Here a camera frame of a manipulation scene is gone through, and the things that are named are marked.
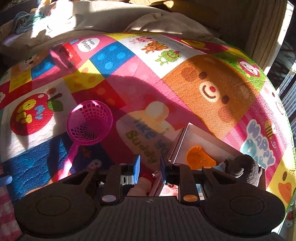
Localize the black plush toy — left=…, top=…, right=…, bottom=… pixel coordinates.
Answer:
left=225, top=155, right=262, bottom=187

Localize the orange toy piece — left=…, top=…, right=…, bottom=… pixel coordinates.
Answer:
left=186, top=146, right=217, bottom=170

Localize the white cardboard box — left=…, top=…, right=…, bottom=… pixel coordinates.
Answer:
left=153, top=122, right=266, bottom=197

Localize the pink toy strainer scoop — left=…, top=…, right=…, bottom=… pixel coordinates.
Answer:
left=54, top=100, right=113, bottom=181

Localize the colourful cartoon play mat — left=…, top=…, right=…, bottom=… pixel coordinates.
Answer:
left=1, top=33, right=295, bottom=240

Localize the beige blanket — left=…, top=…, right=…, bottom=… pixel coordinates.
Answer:
left=1, top=1, right=215, bottom=62

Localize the beige curtain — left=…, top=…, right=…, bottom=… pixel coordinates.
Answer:
left=245, top=1, right=291, bottom=74

